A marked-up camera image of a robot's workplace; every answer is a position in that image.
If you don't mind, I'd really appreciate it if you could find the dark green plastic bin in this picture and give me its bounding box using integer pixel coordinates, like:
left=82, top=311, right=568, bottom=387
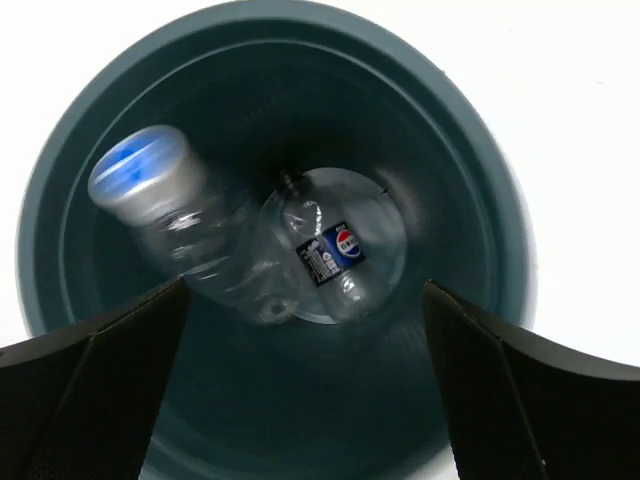
left=17, top=1, right=532, bottom=479

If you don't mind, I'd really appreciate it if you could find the tall clear bottle white cap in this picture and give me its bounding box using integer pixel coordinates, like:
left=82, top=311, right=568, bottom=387
left=87, top=124, right=303, bottom=325

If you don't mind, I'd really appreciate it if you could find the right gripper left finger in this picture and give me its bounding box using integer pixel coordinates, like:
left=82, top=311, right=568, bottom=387
left=1, top=279, right=190, bottom=479

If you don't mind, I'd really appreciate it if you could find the small pepsi bottle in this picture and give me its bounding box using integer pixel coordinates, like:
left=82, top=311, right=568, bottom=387
left=278, top=169, right=387, bottom=323

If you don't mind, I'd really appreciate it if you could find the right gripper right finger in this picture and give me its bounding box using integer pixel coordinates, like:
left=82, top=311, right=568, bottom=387
left=423, top=281, right=639, bottom=479

